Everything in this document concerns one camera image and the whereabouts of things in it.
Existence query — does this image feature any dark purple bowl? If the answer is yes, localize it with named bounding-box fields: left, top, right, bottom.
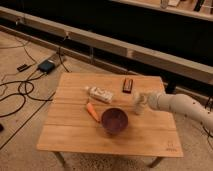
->
left=101, top=108, right=128, bottom=134

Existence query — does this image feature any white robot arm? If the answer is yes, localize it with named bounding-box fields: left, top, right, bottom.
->
left=147, top=92, right=213, bottom=132

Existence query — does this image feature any orange carrot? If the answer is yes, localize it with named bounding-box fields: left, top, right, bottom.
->
left=86, top=102, right=100, bottom=122

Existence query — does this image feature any small black adapter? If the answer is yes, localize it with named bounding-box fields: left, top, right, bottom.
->
left=17, top=64, right=30, bottom=72

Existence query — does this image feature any wooden folding table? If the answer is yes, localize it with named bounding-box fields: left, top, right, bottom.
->
left=37, top=73, right=183, bottom=160

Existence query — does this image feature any black floor cable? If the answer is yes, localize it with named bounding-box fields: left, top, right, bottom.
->
left=0, top=71, right=56, bottom=118

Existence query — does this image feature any white tube bottle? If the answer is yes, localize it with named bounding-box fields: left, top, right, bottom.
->
left=85, top=86, right=113, bottom=103

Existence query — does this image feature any dark blue power box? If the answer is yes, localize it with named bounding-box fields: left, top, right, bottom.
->
left=38, top=60, right=55, bottom=73

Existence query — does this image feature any dark brown rectangular block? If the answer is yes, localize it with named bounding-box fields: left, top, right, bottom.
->
left=122, top=78, right=133, bottom=93

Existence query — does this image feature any white ceramic cup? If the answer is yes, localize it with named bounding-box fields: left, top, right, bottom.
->
left=134, top=93, right=147, bottom=115

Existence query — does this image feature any long wooden shelf rail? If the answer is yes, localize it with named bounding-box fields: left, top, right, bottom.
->
left=0, top=6, right=213, bottom=85

